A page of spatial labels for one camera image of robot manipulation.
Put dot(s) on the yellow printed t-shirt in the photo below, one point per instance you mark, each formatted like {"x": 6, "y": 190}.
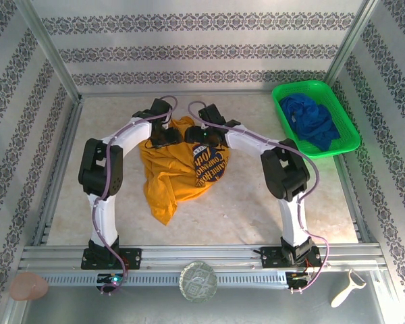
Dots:
{"x": 168, "y": 179}

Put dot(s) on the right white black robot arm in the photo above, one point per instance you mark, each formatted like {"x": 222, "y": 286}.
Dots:
{"x": 249, "y": 141}

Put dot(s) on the blue t-shirt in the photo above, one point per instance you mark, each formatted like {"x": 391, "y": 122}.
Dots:
{"x": 310, "y": 121}

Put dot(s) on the green plastic basket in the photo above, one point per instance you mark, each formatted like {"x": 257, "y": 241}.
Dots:
{"x": 344, "y": 121}

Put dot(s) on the round patterned glass dish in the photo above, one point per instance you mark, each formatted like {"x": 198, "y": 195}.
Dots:
{"x": 198, "y": 281}

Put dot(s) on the pink translucent cup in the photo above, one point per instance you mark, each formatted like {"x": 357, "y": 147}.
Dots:
{"x": 28, "y": 287}

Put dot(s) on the white peeler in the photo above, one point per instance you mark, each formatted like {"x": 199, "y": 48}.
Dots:
{"x": 344, "y": 293}

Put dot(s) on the aluminium rail along wall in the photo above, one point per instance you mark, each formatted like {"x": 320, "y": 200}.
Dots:
{"x": 121, "y": 93}

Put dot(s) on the wide aluminium mounting rail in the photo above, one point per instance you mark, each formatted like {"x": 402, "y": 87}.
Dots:
{"x": 202, "y": 254}

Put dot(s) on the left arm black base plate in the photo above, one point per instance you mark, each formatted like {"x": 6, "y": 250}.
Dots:
{"x": 131, "y": 258}

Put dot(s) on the aluminium corner post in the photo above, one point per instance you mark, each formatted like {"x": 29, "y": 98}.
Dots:
{"x": 349, "y": 44}
{"x": 47, "y": 50}

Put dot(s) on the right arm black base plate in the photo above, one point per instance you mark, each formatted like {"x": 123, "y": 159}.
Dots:
{"x": 270, "y": 257}

